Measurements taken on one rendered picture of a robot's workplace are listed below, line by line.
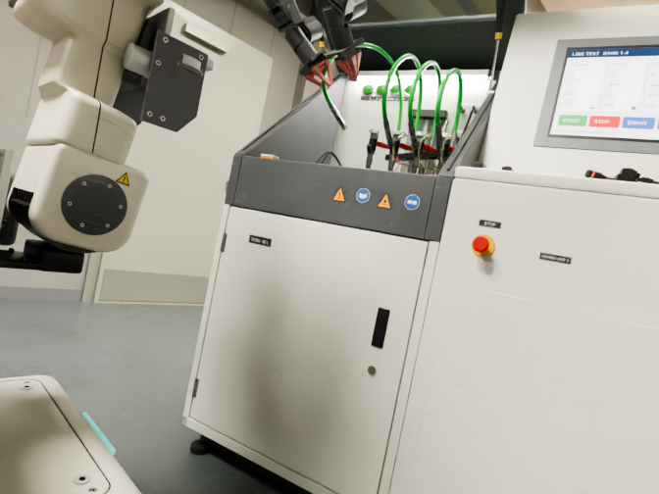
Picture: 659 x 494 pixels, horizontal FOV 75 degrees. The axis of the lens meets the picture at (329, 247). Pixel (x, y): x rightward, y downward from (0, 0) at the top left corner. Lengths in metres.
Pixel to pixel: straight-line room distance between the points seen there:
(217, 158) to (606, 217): 3.03
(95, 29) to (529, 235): 0.93
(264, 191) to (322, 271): 0.31
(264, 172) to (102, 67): 0.60
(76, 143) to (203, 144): 2.79
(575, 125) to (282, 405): 1.11
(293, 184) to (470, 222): 0.51
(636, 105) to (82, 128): 1.27
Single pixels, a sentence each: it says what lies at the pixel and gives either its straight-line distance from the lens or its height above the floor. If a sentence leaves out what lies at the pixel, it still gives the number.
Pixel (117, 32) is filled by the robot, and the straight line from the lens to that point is 0.91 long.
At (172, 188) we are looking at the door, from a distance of 3.47.
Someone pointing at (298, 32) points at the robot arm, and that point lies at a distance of 1.48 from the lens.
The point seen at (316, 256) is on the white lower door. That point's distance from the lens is 1.20.
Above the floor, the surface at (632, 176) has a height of 1.01.
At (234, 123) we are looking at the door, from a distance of 3.75.
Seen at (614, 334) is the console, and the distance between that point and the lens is 1.05.
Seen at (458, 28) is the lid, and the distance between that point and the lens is 1.72.
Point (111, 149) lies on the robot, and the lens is 0.85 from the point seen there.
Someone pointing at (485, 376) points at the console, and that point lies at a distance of 1.07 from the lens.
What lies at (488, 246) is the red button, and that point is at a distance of 1.02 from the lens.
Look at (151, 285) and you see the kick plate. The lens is 3.51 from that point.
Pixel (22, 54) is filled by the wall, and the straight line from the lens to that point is 3.29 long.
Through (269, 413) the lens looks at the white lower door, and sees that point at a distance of 1.33.
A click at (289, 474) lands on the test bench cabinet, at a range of 1.35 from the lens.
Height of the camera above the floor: 0.75
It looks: 1 degrees down
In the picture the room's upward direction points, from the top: 11 degrees clockwise
